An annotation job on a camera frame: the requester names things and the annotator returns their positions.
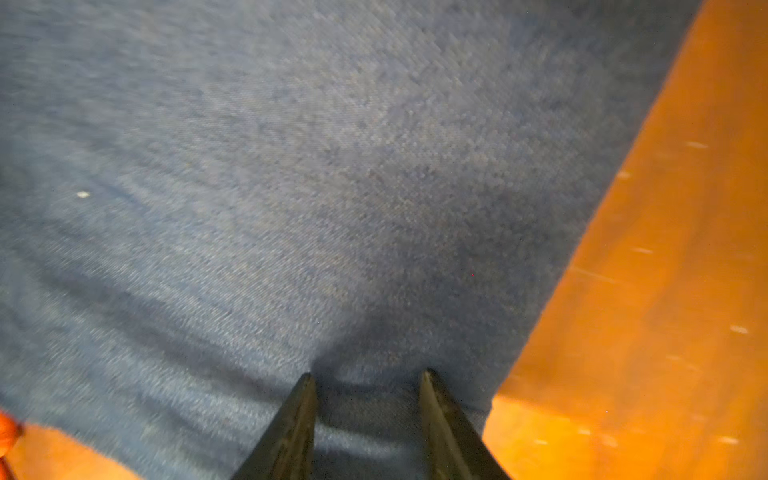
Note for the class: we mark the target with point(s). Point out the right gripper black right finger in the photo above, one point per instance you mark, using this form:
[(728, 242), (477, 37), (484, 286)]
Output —
[(454, 449)]

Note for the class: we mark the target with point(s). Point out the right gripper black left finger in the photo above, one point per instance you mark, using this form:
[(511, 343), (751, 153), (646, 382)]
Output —
[(285, 450)]

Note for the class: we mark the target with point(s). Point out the blue denim trousers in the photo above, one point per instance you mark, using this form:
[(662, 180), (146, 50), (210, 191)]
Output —
[(203, 200)]

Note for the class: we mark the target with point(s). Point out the red work glove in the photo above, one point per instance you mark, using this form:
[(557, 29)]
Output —
[(10, 431)]

